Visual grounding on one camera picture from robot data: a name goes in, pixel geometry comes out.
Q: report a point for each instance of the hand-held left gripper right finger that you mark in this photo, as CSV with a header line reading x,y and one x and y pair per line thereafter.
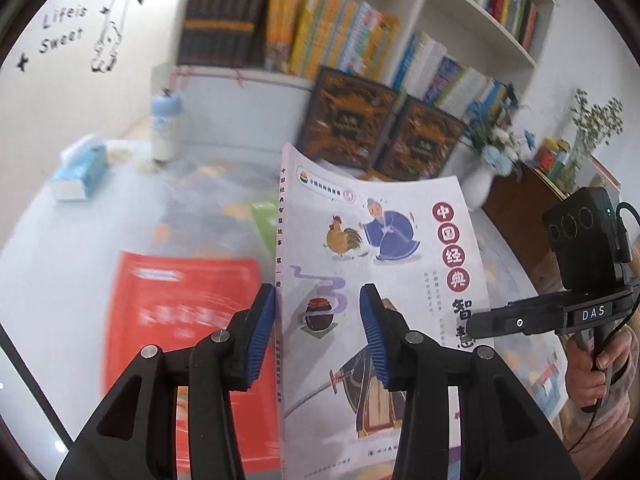
x,y
375,345

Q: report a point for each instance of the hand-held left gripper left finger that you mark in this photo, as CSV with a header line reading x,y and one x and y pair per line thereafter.
x,y
259,345

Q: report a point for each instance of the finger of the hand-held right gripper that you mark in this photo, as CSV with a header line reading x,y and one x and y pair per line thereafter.
x,y
520,322

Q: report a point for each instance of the red cover book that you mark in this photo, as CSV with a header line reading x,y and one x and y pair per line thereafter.
x,y
175,300

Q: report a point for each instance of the purple robed figure book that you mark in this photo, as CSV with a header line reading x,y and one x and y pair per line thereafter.
x,y
325,200

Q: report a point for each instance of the person's right forearm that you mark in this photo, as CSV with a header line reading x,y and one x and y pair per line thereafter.
x,y
615,425

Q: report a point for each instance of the row of white blue books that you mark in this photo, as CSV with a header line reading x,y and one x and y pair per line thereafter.
x,y
450,80

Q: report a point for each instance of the row of colourful books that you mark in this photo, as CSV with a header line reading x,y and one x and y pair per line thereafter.
x,y
500,0

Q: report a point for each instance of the row of yellow books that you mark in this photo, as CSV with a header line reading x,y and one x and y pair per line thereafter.
x,y
330,35

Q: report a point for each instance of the row of dark books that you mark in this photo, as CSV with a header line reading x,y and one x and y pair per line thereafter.
x,y
220,20

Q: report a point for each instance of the person's right hand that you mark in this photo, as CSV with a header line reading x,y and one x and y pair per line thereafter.
x,y
580,385

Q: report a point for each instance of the brown wooden cabinet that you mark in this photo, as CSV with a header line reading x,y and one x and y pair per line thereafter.
x,y
520,220

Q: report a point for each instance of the colourful jar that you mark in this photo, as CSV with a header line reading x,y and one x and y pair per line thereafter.
x,y
550,157

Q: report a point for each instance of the dried green sprigs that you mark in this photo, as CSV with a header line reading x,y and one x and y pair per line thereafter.
x,y
595,130

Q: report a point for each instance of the light green book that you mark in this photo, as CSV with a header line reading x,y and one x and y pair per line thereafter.
x,y
265,230

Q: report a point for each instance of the white ribbed vase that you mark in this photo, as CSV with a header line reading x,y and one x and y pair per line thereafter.
x,y
477,187

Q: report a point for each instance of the blue flower bouquet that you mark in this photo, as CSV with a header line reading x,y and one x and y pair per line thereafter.
x,y
500,140

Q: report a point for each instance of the ornate dark hardcover book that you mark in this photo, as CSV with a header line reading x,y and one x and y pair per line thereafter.
x,y
345,120
425,142

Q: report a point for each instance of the white bottle with blue lid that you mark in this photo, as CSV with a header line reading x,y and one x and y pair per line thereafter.
x,y
167,130

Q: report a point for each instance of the blue tissue box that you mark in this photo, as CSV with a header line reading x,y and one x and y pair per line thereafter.
x,y
80,170

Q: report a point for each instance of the white bookshelf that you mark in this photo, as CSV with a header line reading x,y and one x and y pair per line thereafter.
x,y
435,15

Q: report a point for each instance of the bear on swing sticker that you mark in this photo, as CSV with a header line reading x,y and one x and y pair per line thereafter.
x,y
106,47

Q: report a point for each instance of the black bird wall sticker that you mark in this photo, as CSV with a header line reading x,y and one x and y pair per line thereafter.
x,y
21,62

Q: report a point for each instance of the black lettering wall sticker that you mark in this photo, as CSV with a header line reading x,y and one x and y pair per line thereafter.
x,y
62,30

